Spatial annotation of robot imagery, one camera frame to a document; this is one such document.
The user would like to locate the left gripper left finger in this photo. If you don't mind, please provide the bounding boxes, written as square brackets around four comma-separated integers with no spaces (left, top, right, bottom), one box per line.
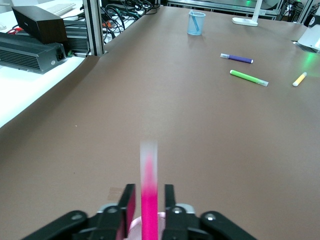
[97,183,137,240]

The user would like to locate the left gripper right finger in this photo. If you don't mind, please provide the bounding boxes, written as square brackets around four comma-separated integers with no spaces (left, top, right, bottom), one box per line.
[162,184,201,240]

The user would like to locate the pink marker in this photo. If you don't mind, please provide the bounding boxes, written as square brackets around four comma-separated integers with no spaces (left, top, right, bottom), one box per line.
[139,139,159,240]

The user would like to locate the blue marker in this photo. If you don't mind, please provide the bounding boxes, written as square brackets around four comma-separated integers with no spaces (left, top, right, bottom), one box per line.
[189,9,201,32]

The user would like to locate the green marker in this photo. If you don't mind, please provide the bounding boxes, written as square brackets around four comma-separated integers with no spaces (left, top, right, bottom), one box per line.
[229,69,270,88]

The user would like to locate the purple marker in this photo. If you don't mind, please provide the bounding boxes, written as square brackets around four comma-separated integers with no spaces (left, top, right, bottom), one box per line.
[219,52,254,64]

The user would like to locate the yellow marker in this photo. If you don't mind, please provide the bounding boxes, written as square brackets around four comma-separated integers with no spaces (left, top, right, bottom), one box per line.
[291,71,308,88]

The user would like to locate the grey power supply unit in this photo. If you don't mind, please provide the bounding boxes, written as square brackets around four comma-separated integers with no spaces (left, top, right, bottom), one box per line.
[0,31,67,75]

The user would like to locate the black electronics unit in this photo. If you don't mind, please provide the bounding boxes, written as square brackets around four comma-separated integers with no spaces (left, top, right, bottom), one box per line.
[62,19,89,53]

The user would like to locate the blue mesh cup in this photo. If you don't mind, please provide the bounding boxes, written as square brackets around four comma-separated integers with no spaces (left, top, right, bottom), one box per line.
[186,11,207,36]

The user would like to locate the dark wooden box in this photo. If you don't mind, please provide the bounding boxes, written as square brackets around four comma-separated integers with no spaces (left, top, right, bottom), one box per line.
[11,6,69,45]

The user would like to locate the white lamp stand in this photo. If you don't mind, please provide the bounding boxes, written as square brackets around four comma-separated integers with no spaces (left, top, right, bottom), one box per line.
[231,0,264,28]

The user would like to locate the white keyboard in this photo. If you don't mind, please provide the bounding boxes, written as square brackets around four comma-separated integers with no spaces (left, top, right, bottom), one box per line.
[37,2,77,16]

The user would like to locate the aluminium frame post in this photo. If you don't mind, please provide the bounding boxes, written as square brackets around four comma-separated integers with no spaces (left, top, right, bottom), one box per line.
[81,0,105,57]

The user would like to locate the aluminium frame rail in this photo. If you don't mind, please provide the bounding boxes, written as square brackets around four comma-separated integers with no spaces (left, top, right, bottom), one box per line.
[166,0,279,16]

